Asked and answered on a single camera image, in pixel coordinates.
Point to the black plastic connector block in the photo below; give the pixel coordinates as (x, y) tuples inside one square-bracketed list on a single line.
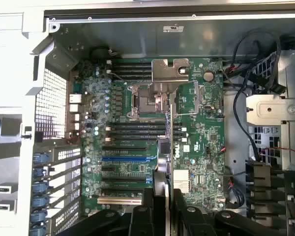
[(260, 174)]

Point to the thin metal locking lever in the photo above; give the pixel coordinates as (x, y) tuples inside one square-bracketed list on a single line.
[(196, 96)]

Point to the white case label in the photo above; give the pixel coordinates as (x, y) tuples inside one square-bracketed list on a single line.
[(173, 28)]

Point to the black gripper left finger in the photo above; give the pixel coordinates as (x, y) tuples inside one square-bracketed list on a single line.
[(147, 216)]

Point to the metal disk bay bracket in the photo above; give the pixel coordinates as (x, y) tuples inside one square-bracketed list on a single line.
[(273, 109)]

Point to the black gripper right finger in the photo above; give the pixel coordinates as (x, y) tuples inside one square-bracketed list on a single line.
[(180, 221)]

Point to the round coin battery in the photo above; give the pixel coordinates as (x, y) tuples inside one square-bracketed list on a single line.
[(208, 76)]

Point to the silver chipset heatsink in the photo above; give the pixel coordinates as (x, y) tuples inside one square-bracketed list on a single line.
[(181, 180)]

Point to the metal socket cover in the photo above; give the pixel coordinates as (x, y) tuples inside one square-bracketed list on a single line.
[(166, 71)]

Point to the white expansion slot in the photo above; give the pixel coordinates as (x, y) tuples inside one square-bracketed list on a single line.
[(119, 201)]

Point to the blue card retention clip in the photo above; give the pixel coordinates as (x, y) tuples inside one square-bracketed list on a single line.
[(38, 216), (37, 231), (39, 201), (39, 188), (40, 158), (39, 172)]

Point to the blue expansion slot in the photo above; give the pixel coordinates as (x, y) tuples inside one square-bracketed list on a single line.
[(124, 158)]

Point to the grey metal drive cage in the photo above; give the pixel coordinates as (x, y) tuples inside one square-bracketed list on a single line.
[(293, 73)]

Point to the short black expansion slot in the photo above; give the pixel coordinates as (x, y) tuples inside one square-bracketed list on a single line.
[(107, 168)]

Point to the perforated metal slot cover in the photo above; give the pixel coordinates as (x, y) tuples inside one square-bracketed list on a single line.
[(72, 166), (66, 216), (68, 153)]

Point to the CPU socket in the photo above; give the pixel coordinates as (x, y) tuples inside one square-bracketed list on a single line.
[(147, 103)]

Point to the grey metal PC case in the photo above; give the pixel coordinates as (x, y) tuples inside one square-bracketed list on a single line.
[(127, 37)]

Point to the black RAM slot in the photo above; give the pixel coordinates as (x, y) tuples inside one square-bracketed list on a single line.
[(137, 128), (137, 134), (137, 124), (130, 67), (130, 72), (130, 77), (130, 63), (137, 139)]

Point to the silver network port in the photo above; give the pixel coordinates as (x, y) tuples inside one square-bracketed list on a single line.
[(75, 98)]

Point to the long black expansion slot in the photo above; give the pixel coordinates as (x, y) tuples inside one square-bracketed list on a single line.
[(124, 179), (124, 148), (120, 192)]

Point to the green motherboard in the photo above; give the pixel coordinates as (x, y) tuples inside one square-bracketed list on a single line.
[(204, 137)]

